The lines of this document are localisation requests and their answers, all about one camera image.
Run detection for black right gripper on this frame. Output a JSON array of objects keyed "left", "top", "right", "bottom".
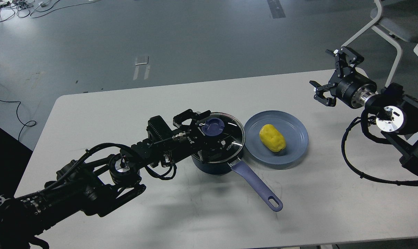
[{"left": 310, "top": 47, "right": 377, "bottom": 109}]

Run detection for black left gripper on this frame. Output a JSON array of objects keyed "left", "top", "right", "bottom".
[{"left": 168, "top": 109, "right": 237, "bottom": 163}]

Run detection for glass pot lid blue knob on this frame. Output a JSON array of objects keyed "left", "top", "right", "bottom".
[{"left": 192, "top": 112, "right": 246, "bottom": 163}]

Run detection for yellow potato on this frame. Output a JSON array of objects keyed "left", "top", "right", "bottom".
[{"left": 258, "top": 123, "right": 287, "bottom": 153}]

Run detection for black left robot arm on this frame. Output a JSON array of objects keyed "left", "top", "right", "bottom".
[{"left": 0, "top": 109, "right": 239, "bottom": 249}]

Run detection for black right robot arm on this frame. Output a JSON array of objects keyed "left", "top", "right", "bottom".
[{"left": 310, "top": 47, "right": 418, "bottom": 187}]

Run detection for blue round plate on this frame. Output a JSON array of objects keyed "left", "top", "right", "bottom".
[{"left": 244, "top": 110, "right": 309, "bottom": 165}]

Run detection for white office chair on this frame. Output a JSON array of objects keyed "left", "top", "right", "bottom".
[{"left": 342, "top": 0, "right": 418, "bottom": 87}]

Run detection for black box at left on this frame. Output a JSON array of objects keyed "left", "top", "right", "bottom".
[{"left": 0, "top": 128, "right": 33, "bottom": 197}]

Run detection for dark blue saucepan purple handle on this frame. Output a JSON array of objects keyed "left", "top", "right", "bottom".
[{"left": 191, "top": 144, "right": 283, "bottom": 212}]

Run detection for black floor cable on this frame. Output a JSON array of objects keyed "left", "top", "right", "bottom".
[{"left": 0, "top": 80, "right": 36, "bottom": 141}]

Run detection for cable bundle on floor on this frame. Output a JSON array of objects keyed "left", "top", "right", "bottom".
[{"left": 0, "top": 0, "right": 99, "bottom": 23}]

